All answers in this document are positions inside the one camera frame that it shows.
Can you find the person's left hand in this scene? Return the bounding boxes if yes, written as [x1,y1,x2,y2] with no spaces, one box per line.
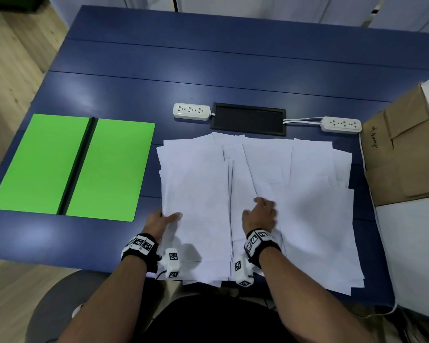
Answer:
[142,209,184,243]

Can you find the person's right hand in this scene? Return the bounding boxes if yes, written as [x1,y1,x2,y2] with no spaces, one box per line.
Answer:
[241,197,279,235]

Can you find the pile of white papers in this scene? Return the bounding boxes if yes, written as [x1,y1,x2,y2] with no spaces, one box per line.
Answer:
[156,131,365,296]

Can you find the green folder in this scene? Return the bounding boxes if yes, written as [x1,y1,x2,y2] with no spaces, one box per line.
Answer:
[0,113,156,222]

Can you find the person's left forearm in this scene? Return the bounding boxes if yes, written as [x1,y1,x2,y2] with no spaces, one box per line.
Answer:
[57,255,158,343]

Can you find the person's right forearm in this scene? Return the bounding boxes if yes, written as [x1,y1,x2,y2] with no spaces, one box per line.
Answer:
[259,246,379,343]

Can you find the person's black clothing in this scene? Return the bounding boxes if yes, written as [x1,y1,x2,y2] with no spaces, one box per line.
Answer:
[135,293,297,343]

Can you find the black marker wristband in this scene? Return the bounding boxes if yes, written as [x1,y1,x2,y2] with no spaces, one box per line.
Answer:
[244,228,282,269]
[121,233,161,274]

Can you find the white power strip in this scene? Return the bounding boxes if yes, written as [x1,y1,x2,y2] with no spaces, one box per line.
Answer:
[173,102,212,121]
[320,116,362,135]

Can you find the grey round stool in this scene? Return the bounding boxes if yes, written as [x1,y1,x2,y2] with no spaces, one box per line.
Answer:
[25,269,108,343]

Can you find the brown cardboard box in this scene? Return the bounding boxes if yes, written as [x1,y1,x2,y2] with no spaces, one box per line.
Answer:
[361,83,429,207]

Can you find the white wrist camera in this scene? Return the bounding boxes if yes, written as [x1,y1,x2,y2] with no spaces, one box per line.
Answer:
[163,248,181,279]
[235,255,255,288]

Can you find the black desk cable tray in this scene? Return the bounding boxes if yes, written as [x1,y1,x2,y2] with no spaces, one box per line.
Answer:
[210,102,287,137]

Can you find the white power strip cables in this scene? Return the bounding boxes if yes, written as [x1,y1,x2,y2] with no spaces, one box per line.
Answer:
[282,117,323,125]

